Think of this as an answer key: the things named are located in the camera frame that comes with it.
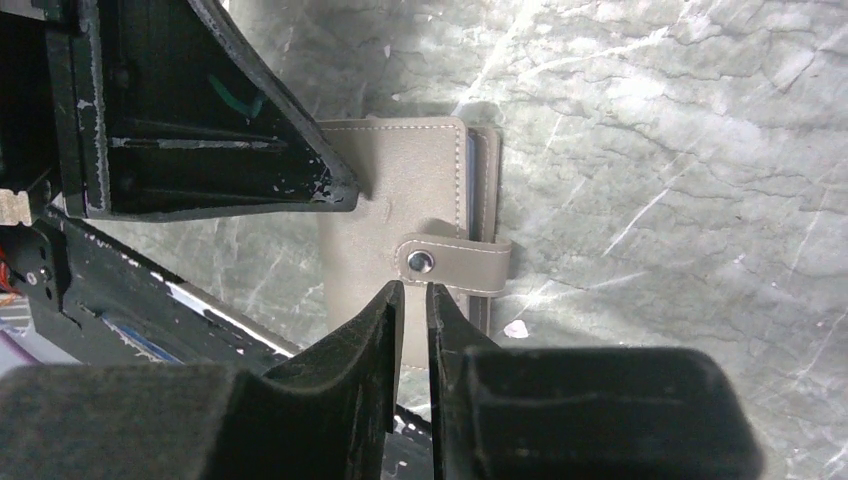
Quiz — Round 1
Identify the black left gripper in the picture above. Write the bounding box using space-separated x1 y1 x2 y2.
1 1 360 227

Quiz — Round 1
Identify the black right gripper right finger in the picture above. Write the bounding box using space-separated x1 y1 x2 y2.
426 284 764 479

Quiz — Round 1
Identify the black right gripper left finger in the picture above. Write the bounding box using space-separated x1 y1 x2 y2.
1 281 404 479

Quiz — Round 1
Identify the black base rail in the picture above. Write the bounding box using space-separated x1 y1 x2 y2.
1 209 433 479

